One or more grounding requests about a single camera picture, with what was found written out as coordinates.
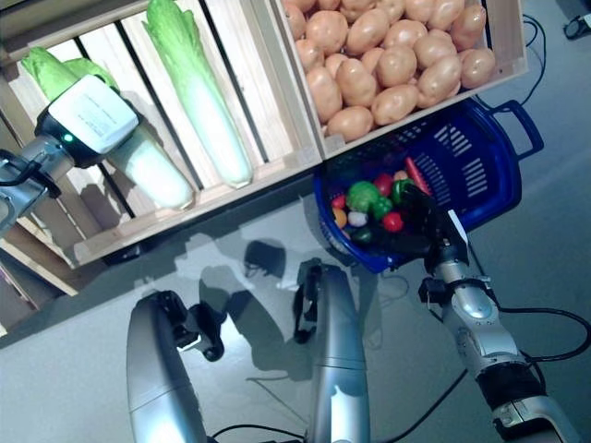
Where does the black floor cable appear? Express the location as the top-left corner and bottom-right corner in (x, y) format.
(521, 13), (549, 107)

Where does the silver robot leg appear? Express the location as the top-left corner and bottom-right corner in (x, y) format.
(294, 257), (373, 443)
(125, 289), (227, 443)

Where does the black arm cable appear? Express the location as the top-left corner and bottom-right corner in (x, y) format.
(0, 148), (62, 200)
(364, 306), (591, 443)

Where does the red chili pepper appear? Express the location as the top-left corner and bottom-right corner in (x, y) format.
(404, 157), (434, 198)

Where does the dark green vegetable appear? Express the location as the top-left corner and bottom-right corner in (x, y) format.
(349, 225), (376, 245)

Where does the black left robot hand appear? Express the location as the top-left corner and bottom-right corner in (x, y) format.
(34, 75), (140, 171)

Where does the wooden display shelf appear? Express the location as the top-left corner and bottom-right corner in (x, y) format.
(0, 216), (82, 341)

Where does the silver right robot leg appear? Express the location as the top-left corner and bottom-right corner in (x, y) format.
(294, 257), (373, 443)

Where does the red tomato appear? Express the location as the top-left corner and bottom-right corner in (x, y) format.
(372, 173), (394, 198)

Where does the black power adapter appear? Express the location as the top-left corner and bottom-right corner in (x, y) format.
(243, 239), (287, 279)

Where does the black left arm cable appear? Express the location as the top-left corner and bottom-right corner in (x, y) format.
(0, 148), (62, 200)

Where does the blue plastic shopping basket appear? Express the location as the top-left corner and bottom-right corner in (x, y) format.
(313, 99), (545, 274)

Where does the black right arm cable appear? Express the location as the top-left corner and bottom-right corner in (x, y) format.
(364, 306), (591, 443)

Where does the silver left robot leg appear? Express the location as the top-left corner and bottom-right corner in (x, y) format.
(125, 289), (227, 443)

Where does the napa cabbage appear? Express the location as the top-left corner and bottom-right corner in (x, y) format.
(20, 45), (196, 212)
(141, 0), (254, 189)

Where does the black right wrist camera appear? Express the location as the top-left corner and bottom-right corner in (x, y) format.
(418, 275), (447, 309)

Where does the small green cabbage head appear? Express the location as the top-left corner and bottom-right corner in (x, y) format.
(346, 181), (384, 211)

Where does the wooden potato crate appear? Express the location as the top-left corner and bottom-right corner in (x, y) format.
(271, 0), (530, 161)

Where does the tan potato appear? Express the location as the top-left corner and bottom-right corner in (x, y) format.
(324, 53), (348, 78)
(415, 0), (466, 31)
(416, 54), (463, 97)
(306, 66), (344, 124)
(413, 30), (456, 70)
(306, 9), (349, 55)
(326, 105), (374, 142)
(459, 47), (498, 90)
(450, 4), (487, 51)
(371, 84), (420, 126)
(335, 58), (379, 108)
(295, 39), (326, 70)
(382, 18), (428, 50)
(283, 2), (308, 41)
(344, 8), (388, 56)
(376, 44), (418, 88)

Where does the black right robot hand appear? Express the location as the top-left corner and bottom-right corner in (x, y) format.
(378, 186), (470, 271)

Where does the wooden slatted cabbage crate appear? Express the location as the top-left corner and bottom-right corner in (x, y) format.
(0, 0), (324, 296)

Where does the red bell pepper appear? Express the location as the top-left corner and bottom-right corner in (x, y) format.
(381, 211), (405, 233)

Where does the green bell pepper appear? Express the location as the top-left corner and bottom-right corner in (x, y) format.
(369, 197), (394, 222)
(391, 178), (419, 207)

